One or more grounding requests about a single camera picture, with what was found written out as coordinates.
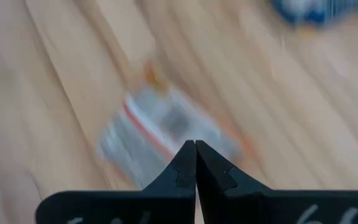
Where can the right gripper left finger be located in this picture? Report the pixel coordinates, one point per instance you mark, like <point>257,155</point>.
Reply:
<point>154,205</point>

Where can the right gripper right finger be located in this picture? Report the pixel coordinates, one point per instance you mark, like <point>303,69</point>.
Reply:
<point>244,205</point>

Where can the orange spicy noodle pack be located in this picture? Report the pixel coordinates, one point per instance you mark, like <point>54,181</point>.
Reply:
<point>154,124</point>

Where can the blue Maruchan noodle pack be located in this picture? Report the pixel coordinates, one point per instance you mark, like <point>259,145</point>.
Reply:
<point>306,11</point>

